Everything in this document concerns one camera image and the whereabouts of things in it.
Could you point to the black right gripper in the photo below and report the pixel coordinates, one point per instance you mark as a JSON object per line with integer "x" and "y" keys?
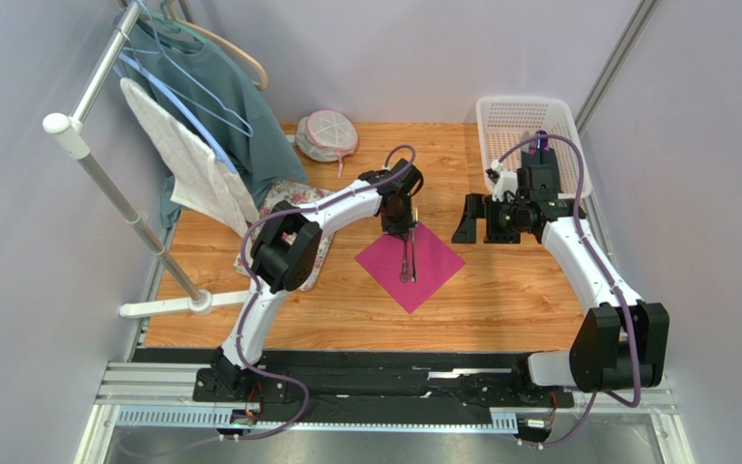
{"x": 483, "y": 218}

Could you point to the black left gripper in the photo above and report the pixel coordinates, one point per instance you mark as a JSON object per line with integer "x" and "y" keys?
{"x": 401, "y": 228}

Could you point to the iridescent fork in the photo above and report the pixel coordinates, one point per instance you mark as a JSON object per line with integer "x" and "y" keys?
{"x": 413, "y": 253}

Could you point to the iridescent gold spoon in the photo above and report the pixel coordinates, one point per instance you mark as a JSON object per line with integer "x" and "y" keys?
{"x": 405, "y": 273}

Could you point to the magenta paper napkin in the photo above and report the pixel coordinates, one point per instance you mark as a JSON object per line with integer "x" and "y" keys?
{"x": 436, "y": 264}

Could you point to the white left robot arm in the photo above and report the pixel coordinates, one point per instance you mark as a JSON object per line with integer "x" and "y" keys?
{"x": 283, "y": 257}

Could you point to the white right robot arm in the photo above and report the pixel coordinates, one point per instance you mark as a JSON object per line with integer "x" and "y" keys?
{"x": 621, "y": 344}

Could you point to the dark rolled napkin bundle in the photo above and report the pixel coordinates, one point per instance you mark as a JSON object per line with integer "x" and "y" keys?
{"x": 539, "y": 152}

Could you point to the white plastic basket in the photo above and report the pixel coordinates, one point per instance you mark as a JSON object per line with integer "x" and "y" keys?
{"x": 503, "y": 121}

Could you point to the white mesh laundry pouch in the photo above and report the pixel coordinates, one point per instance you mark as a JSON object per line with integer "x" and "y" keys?
{"x": 327, "y": 136}

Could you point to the floral cloth mat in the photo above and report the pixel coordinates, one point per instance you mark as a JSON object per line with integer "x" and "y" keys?
{"x": 298, "y": 194}

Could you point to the white towel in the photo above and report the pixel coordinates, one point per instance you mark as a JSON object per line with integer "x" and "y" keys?
{"x": 203, "y": 182}

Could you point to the teal t-shirt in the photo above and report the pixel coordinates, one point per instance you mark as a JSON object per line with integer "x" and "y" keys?
{"x": 209, "y": 123}

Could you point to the wooden clothes hanger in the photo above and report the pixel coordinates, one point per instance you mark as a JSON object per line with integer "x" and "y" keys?
{"x": 180, "y": 12}

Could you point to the blue clothes hanger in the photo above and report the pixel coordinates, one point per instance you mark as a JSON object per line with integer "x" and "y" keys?
{"x": 130, "y": 55}

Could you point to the metal clothes rack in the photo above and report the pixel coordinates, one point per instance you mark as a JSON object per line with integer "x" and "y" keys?
{"x": 66, "y": 130}

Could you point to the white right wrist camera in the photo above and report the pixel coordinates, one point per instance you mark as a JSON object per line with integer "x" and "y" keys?
{"x": 505, "y": 182}

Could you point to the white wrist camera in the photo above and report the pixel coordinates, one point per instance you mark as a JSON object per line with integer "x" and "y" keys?
{"x": 505, "y": 182}
{"x": 373, "y": 177}

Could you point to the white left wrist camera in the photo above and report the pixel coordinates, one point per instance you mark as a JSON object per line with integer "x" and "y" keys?
{"x": 373, "y": 177}

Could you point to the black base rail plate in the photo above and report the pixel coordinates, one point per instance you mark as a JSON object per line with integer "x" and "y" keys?
{"x": 402, "y": 388}

